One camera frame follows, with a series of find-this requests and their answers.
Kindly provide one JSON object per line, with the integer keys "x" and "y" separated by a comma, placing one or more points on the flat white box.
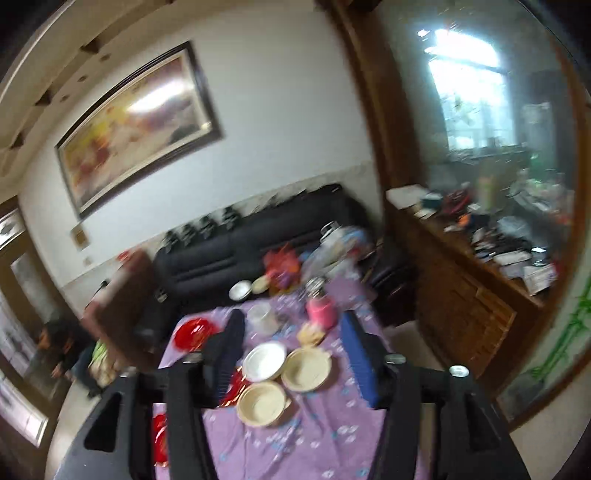
{"x": 408, "y": 196}

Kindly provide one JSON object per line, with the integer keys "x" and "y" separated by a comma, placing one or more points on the framed wall painting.
{"x": 138, "y": 129}

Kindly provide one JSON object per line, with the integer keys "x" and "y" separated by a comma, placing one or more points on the metal bowl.
{"x": 240, "y": 290}

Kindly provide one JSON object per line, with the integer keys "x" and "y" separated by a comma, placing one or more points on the clear plastic container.
{"x": 264, "y": 318}

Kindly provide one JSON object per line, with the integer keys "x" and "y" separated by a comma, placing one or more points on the small cream plate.
{"x": 260, "y": 285}

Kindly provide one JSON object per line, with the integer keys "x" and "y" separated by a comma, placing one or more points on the pile of cabinet clutter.
{"x": 498, "y": 230}

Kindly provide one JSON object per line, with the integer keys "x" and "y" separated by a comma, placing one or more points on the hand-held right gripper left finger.
{"x": 228, "y": 355}

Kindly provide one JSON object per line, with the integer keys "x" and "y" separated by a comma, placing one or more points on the clear plastic bags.
{"x": 339, "y": 249}

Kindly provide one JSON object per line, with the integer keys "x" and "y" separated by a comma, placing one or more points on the pink thermos flask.
{"x": 321, "y": 309}

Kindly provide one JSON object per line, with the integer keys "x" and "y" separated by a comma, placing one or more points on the small dish with food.
{"x": 311, "y": 334}

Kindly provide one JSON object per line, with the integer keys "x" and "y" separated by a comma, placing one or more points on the red bag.
{"x": 280, "y": 267}

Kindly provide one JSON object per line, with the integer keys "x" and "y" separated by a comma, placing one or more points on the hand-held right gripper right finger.
{"x": 358, "y": 360}

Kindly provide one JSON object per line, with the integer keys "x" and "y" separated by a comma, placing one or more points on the wooden door frame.
{"x": 355, "y": 115}

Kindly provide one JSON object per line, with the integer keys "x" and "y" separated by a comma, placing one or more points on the purple floral tablecloth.
{"x": 323, "y": 429}

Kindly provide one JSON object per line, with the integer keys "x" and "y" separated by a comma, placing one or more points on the red plate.
{"x": 196, "y": 333}
{"x": 159, "y": 438}

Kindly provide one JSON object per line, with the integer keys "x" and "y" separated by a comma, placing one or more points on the wooden slatted cabinet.
{"x": 461, "y": 295}

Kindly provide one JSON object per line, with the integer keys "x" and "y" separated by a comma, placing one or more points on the beige wall plate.
{"x": 79, "y": 237}

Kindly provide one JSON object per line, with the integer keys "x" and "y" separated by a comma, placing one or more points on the red shiny packet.
{"x": 235, "y": 385}

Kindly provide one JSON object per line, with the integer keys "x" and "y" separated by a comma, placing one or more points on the brown wooden chair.
{"x": 122, "y": 314}

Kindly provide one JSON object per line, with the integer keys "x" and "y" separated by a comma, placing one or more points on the cream bowl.
{"x": 262, "y": 405}
{"x": 307, "y": 369}

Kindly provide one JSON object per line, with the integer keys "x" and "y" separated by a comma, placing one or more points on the white bowl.
{"x": 264, "y": 362}

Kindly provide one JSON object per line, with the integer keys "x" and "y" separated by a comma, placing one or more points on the black sofa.
{"x": 258, "y": 240}

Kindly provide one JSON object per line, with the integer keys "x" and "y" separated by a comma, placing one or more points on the green bamboo wall sticker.
{"x": 565, "y": 337}

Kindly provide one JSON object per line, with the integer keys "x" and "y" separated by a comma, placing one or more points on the yellow green cloth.
{"x": 99, "y": 364}

